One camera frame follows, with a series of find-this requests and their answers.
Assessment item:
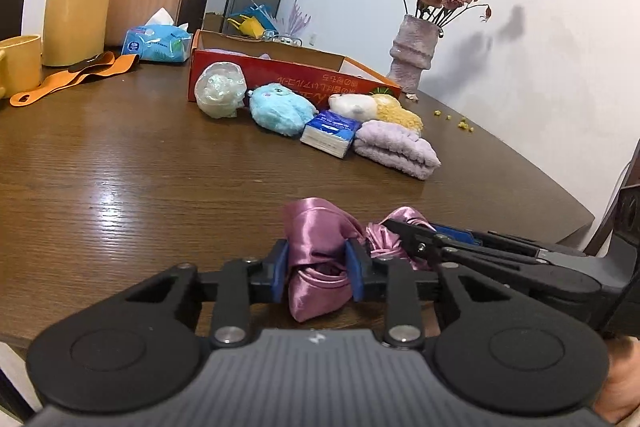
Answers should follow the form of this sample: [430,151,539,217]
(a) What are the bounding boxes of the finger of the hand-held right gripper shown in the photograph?
[382,219,551,279]
[432,223,587,259]

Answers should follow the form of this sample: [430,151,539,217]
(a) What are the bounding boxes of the small cart with bottles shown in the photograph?
[260,29,303,48]

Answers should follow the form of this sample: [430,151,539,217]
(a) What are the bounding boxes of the orange red cardboard box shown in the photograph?
[188,29,402,104]

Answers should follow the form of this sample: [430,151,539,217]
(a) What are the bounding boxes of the blue yellow shopping bag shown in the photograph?
[226,0,278,38]

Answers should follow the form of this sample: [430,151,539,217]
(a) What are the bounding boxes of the purple feathery decoration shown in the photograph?
[282,0,313,38]

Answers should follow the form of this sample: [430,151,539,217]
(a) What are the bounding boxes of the pink ribbed vase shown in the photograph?
[387,14,445,94]

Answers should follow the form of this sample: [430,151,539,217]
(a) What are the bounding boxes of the person's right hand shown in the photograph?
[597,336,640,425]

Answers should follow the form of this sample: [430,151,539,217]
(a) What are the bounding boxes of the folded purple towel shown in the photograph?
[352,120,442,181]

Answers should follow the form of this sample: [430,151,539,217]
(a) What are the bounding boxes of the yellow mug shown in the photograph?
[0,34,43,100]

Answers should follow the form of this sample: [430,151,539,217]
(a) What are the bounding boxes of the blue plush toy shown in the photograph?
[247,83,318,138]

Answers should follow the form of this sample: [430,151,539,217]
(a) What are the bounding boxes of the white yellow plush toy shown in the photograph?
[327,89,424,138]

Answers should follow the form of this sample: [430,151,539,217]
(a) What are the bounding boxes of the clear soft ball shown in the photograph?
[194,62,248,120]

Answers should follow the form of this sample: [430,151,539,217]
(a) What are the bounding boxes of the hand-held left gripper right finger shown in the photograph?
[344,238,523,349]

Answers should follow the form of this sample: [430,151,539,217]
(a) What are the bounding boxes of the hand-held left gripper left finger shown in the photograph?
[117,241,290,349]

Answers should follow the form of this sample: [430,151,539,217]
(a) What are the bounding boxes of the small blue white tissue pack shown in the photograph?
[300,109,362,159]

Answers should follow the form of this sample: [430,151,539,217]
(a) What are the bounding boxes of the pink satin scrunchie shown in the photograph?
[282,197,438,323]

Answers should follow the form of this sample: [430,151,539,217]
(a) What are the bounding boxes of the orange fabric strap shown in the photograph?
[9,51,141,108]

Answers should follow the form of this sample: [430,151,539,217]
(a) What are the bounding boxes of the scattered yellow flower bits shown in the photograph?
[432,109,476,132]

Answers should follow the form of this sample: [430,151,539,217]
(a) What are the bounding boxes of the large blue tissue pack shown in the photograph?
[121,8,193,64]

